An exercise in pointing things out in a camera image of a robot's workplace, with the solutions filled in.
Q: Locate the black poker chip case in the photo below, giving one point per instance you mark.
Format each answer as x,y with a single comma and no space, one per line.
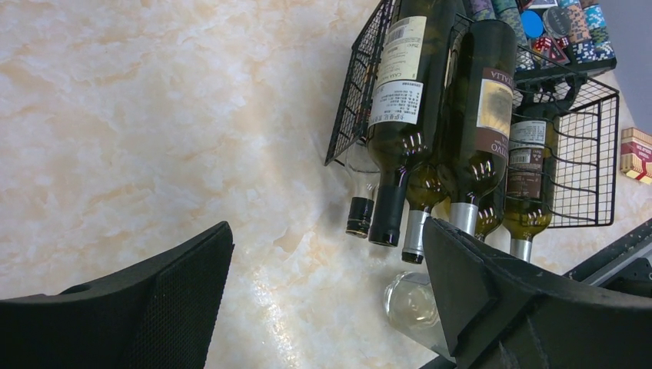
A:
554,38

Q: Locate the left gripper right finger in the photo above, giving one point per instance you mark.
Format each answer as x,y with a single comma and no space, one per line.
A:
499,311

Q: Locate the square clear liquor bottle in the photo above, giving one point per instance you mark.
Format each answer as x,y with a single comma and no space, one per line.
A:
365,176

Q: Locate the black wire wine rack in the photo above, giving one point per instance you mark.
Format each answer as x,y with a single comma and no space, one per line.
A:
587,132

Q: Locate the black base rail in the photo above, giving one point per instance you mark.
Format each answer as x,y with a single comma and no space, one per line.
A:
623,266

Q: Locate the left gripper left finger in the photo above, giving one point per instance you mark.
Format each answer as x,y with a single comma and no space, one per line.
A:
158,313

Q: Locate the green wine bottle back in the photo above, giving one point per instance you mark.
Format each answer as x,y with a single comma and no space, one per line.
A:
531,175

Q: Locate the dark bottle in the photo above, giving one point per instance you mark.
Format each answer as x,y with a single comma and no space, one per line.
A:
406,105

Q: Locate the clear tall glass bottle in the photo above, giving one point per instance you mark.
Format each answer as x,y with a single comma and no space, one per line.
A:
411,308

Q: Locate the green wine bottle front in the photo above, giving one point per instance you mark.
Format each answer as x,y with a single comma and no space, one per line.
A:
424,193

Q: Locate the green wine bottle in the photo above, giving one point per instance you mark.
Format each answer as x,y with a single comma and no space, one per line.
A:
531,175
473,135
424,193
490,212

